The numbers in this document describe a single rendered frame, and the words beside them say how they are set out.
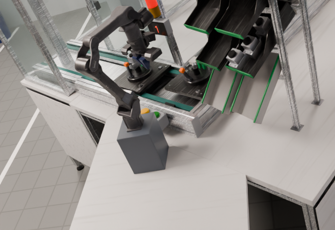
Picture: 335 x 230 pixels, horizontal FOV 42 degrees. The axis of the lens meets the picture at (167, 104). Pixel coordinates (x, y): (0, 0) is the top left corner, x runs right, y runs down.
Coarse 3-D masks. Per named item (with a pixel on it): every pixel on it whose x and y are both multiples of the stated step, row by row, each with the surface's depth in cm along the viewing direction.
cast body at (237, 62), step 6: (234, 48) 156; (228, 54) 155; (234, 54) 154; (240, 54) 155; (246, 54) 157; (228, 60) 158; (234, 60) 154; (240, 60) 156; (246, 60) 157; (234, 66) 156; (240, 66) 157
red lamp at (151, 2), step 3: (147, 0) 198; (150, 0) 197; (153, 0) 198; (156, 0) 199; (147, 3) 199; (150, 3) 198; (153, 3) 198; (156, 3) 199; (150, 6) 199; (153, 6) 199
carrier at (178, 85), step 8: (192, 64) 201; (200, 64) 206; (192, 72) 206; (200, 72) 204; (208, 72) 202; (176, 80) 209; (184, 80) 203; (192, 80) 201; (200, 80) 199; (208, 80) 200; (168, 88) 206; (176, 88) 204; (184, 88) 201; (192, 88) 199; (200, 88) 197; (192, 96) 196; (200, 96) 192
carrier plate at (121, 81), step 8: (152, 64) 229; (160, 64) 226; (168, 64) 224; (152, 72) 222; (160, 72) 220; (120, 80) 226; (144, 80) 219; (152, 80) 216; (128, 88) 218; (136, 88) 215; (144, 88) 213
